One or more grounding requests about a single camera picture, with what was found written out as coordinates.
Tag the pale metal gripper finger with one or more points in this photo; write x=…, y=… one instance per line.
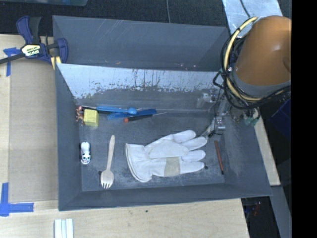
x=218, y=126
x=205, y=98

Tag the brown pencil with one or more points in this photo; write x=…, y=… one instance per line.
x=219, y=157

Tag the white work glove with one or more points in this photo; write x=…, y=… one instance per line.
x=163, y=155

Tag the black screwdriver with red end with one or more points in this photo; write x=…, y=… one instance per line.
x=138, y=118

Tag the grey metal bin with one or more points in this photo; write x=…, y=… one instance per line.
x=153, y=41

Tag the blue plastic spoon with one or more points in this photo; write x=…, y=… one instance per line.
x=116, y=109

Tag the yellow cube block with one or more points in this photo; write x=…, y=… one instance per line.
x=91, y=118

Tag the wooden fork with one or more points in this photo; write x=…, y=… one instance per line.
x=107, y=177

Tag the small brown toy figure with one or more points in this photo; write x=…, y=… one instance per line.
x=79, y=115

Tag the white toy animal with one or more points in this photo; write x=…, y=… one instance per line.
x=85, y=155

